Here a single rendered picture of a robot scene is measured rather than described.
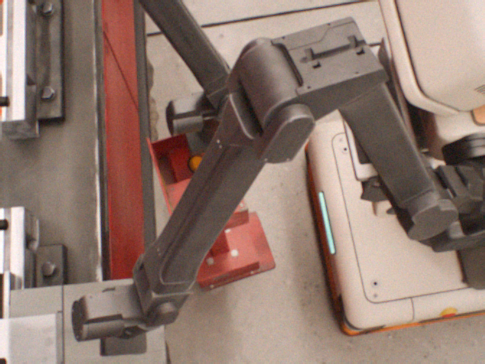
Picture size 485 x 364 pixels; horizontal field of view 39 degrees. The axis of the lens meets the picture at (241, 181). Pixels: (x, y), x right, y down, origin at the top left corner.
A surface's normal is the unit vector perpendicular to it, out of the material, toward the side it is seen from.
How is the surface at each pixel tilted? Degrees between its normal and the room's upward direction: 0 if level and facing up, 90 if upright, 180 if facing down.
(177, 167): 35
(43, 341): 0
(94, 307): 29
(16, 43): 0
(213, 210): 75
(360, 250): 0
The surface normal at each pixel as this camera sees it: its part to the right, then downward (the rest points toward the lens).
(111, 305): 0.30, -0.61
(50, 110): -0.04, -0.31
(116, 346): 0.46, -0.31
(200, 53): 0.38, 0.75
